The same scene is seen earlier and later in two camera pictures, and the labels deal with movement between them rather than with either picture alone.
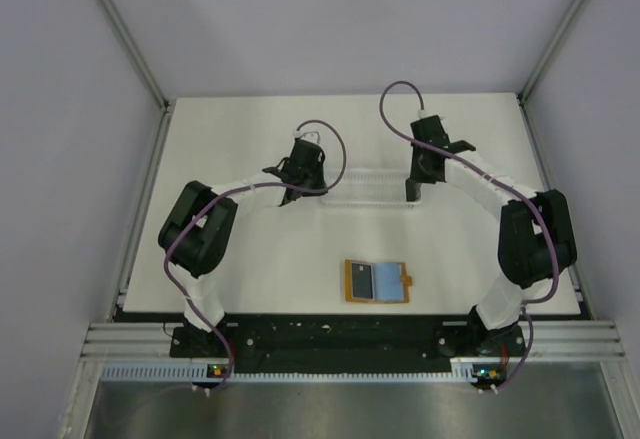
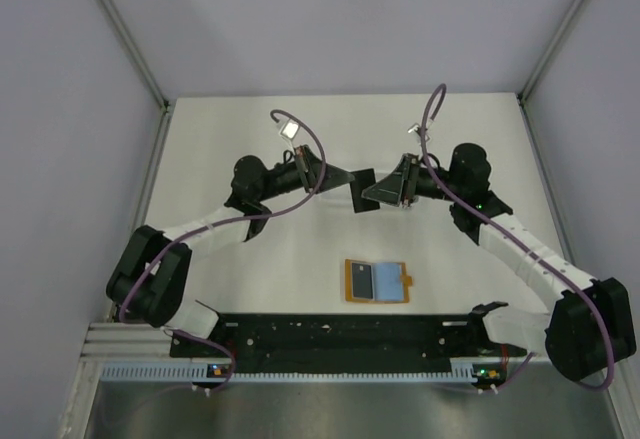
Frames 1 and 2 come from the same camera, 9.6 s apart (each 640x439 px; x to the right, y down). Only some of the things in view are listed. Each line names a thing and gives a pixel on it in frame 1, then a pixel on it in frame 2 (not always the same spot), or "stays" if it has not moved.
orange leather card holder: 390,283 stays
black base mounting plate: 347,343 stays
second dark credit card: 362,283 stays
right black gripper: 416,175 -> 402,183
